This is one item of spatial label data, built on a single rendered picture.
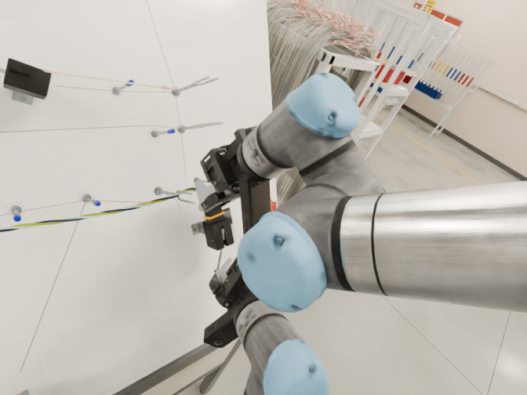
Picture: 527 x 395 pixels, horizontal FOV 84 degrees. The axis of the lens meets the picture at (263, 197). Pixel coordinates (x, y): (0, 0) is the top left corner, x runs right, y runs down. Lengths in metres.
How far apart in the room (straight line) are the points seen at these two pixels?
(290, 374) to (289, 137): 0.26
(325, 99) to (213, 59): 0.43
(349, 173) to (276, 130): 0.10
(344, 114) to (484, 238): 0.19
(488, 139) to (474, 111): 0.71
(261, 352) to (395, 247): 0.26
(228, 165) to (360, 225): 0.31
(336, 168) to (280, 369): 0.23
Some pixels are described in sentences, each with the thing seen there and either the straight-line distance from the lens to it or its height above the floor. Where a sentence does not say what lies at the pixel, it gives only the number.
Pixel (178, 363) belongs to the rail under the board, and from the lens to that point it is 0.77.
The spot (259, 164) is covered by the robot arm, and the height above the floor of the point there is 1.38.
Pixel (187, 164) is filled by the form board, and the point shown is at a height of 1.21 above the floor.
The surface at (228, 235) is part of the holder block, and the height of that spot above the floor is 1.15.
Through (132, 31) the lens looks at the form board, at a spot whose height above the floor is 1.41.
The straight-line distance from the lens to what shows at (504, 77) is 8.39.
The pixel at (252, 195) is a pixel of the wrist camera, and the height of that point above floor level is 1.31.
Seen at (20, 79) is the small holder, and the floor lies 1.36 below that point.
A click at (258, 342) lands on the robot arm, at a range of 0.42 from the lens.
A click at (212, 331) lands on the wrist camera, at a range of 0.57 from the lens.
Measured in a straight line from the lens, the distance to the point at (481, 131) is 8.42.
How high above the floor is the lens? 1.58
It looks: 36 degrees down
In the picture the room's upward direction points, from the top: 25 degrees clockwise
